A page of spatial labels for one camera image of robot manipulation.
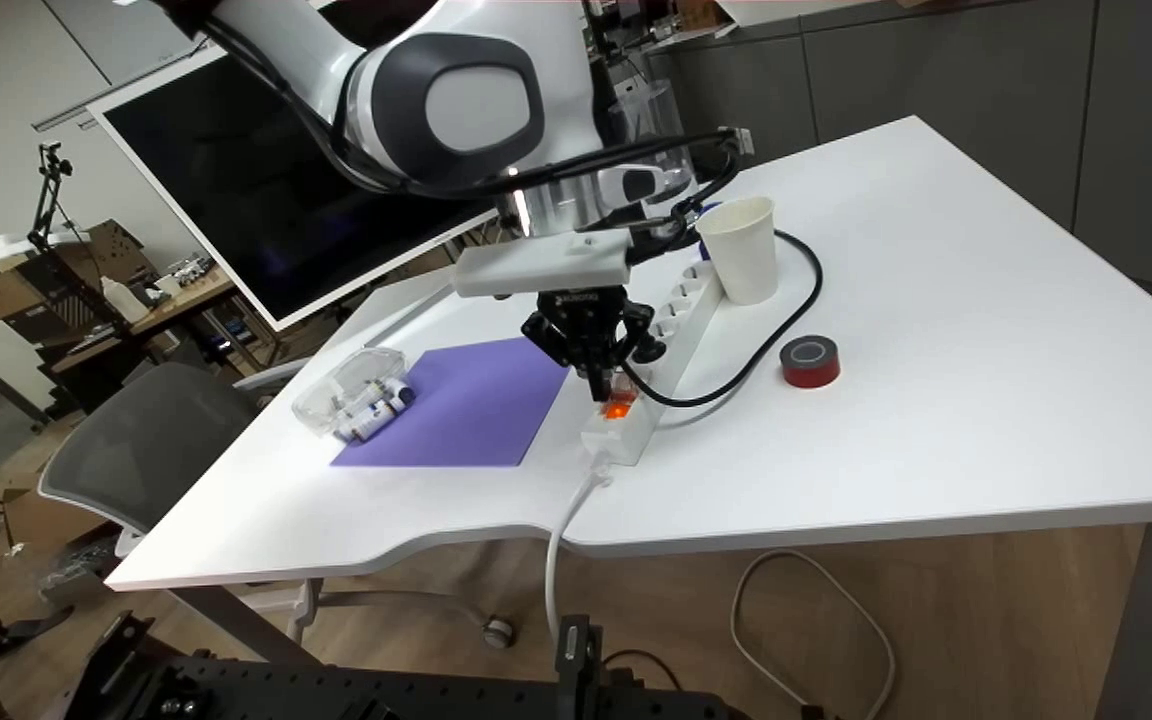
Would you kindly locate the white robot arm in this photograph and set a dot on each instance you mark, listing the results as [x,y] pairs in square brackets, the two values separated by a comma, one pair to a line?
[443,94]

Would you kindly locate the grey office chair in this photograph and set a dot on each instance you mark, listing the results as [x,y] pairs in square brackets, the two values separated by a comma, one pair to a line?
[141,445]

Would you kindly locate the large black monitor screen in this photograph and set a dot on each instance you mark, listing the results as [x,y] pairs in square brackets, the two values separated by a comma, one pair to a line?
[257,184]

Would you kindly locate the wooden desk with clutter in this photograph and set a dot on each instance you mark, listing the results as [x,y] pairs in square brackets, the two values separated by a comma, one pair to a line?
[98,284]

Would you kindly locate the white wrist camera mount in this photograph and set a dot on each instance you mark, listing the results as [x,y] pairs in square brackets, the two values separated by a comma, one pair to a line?
[540,266]

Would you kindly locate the purple paper sheet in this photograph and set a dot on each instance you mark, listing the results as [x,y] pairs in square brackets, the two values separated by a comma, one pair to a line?
[471,401]

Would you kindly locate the black tripod stand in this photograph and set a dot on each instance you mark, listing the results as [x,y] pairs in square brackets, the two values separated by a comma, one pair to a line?
[55,184]

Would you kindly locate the white paper cup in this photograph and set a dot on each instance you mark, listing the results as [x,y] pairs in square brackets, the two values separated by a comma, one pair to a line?
[742,245]

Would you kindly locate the red and black tape roll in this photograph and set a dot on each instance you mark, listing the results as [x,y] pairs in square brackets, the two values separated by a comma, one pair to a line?
[811,361]

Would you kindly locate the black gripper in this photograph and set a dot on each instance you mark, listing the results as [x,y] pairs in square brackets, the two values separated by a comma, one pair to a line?
[580,321]

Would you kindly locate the black perforated metal rail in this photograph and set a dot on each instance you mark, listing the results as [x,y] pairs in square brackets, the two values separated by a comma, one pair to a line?
[403,692]

